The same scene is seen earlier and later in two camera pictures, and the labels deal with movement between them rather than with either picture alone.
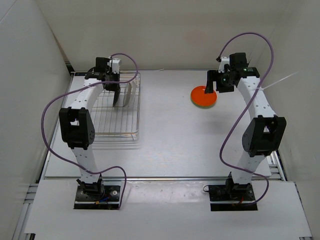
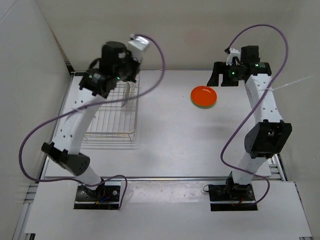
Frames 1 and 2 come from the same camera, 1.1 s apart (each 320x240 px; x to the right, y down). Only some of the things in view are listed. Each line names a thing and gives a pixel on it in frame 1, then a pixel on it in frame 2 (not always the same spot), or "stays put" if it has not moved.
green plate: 203,107 stays put
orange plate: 201,99 stays put
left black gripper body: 112,87 to 129,70
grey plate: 127,94 stays put
